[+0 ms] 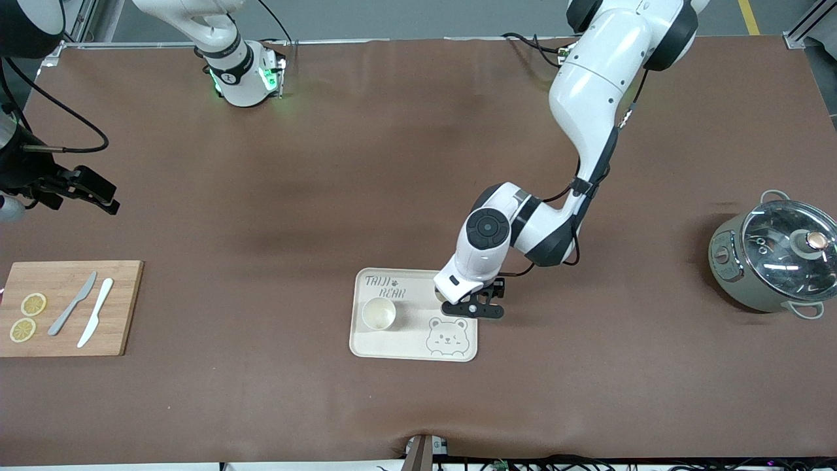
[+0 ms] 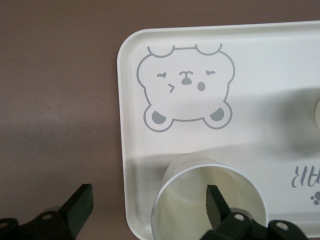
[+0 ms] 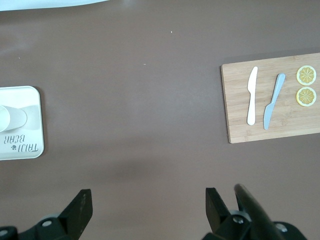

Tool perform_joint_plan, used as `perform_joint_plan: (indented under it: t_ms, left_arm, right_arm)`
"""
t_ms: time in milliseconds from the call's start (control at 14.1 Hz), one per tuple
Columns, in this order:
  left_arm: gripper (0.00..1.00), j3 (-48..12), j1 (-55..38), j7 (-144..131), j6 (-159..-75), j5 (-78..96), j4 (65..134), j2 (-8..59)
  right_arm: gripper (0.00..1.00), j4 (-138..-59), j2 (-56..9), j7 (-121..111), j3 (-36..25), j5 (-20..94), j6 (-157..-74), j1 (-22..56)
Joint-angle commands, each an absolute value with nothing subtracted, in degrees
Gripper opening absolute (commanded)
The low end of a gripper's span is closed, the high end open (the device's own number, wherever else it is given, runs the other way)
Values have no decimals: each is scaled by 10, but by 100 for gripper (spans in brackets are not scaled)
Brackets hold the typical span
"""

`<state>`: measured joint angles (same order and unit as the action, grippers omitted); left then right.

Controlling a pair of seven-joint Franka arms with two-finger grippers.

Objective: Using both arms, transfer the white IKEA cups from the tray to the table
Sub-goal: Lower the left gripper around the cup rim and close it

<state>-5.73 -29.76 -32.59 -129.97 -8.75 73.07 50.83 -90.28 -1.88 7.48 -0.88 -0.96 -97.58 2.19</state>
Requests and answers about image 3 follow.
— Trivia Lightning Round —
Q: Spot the yellow lemon slice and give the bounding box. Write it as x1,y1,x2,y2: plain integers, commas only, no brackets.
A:
296,65,317,87
295,86,317,108

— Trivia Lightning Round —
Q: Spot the white plastic cup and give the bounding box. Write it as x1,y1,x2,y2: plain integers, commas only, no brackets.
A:
0,104,28,133

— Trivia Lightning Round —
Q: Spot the wooden cutting board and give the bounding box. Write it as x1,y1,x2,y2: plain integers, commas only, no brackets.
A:
220,52,320,145

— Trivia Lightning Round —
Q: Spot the white plastic knife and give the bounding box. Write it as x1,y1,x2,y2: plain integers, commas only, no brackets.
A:
246,66,259,126

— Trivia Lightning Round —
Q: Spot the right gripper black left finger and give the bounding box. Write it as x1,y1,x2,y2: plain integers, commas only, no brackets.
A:
18,188,94,240

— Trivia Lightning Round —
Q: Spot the beige bear print tray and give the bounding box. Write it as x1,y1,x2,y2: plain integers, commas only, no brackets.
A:
0,85,45,161

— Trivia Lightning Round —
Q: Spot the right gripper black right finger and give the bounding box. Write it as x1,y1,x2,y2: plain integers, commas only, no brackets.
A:
202,187,253,240

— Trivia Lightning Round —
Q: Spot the grey plastic knife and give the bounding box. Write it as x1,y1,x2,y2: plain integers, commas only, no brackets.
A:
263,72,286,131

